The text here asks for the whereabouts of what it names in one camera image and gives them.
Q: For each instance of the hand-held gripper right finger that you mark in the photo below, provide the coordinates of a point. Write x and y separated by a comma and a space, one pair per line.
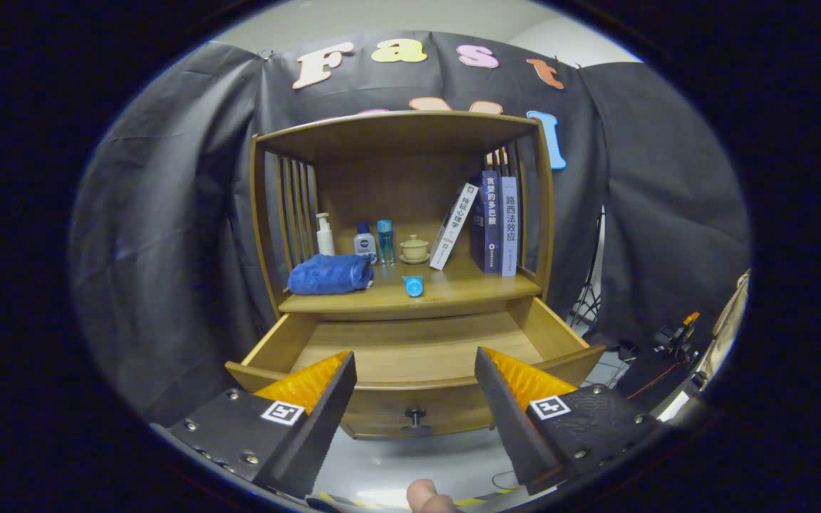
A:
507, 420

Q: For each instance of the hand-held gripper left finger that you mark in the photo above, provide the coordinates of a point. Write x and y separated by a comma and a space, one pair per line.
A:
325, 420

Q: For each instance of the wooden drawer with black knob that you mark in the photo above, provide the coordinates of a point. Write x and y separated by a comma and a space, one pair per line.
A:
417, 342

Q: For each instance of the blue tube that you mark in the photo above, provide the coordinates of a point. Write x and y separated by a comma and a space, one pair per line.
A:
414, 286

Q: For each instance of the wooden countertop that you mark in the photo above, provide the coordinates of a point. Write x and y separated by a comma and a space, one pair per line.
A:
467, 286

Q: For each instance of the wooden cabinet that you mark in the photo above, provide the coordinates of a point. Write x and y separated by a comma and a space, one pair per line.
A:
396, 185

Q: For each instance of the blue folded towel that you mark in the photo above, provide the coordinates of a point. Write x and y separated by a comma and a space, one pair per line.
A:
328, 276

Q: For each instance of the black light stand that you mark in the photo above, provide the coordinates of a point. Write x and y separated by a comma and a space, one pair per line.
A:
587, 299

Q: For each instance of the small white blue-capped bottle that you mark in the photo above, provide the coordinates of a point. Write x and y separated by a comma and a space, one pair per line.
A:
365, 246

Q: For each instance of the white pump bottle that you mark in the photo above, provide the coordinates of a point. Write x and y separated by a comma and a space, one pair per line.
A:
325, 241

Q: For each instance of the clear blue bottle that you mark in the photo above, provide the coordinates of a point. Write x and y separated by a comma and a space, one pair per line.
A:
385, 244

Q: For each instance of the orange and black clamp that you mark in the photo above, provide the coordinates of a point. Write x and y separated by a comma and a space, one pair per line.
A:
678, 335

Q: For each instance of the light purple book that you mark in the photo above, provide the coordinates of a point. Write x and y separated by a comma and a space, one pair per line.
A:
509, 228

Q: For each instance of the beige lidded teacup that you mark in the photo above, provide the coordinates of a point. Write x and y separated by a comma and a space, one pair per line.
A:
415, 249

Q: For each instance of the dark blue book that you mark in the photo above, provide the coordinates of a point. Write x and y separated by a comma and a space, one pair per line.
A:
491, 224

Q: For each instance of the white book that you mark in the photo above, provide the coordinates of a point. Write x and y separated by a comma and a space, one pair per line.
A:
453, 228

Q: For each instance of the beige cloth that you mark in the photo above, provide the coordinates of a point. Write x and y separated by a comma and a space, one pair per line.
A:
727, 335

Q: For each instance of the black backdrop cloth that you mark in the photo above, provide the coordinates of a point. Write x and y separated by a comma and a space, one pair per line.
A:
182, 199

